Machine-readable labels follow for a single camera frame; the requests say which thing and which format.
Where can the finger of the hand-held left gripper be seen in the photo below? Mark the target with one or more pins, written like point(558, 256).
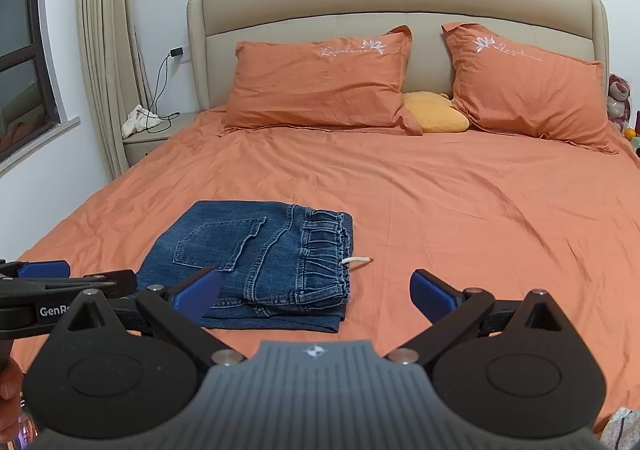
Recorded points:
point(115, 281)
point(45, 270)

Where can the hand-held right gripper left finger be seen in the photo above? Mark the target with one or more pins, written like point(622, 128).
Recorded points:
point(197, 292)

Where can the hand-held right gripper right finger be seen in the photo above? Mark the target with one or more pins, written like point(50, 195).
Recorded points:
point(435, 297)

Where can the blue denim pants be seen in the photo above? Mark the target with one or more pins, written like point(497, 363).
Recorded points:
point(225, 235)

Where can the person's left hand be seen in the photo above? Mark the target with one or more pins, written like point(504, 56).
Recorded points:
point(11, 395)

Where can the orange bed sheet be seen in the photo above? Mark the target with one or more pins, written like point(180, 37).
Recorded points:
point(450, 210)

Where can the beige nightstand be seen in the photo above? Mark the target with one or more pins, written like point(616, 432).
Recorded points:
point(150, 147)

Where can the white crumpled cloth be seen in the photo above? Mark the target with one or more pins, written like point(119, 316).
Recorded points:
point(135, 122)

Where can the yellow cushion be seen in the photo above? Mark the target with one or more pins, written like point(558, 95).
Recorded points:
point(435, 114)

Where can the dark framed window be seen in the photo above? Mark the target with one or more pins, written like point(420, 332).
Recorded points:
point(20, 54)

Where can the beige curtain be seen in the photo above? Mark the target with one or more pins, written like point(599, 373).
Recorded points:
point(107, 54)

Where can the orange pillow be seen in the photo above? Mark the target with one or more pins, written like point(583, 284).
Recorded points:
point(525, 89)
point(310, 89)

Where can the patterned cloth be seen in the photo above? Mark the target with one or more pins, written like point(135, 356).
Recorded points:
point(622, 430)

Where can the black charger plug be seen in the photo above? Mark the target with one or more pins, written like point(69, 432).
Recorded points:
point(176, 52)

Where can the pink plush toy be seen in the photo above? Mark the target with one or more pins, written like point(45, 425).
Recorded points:
point(619, 94)

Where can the beige upholstered bed headboard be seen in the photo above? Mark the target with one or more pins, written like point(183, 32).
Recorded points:
point(350, 4)

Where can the white wall socket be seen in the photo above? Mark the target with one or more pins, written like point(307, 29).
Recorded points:
point(187, 54)

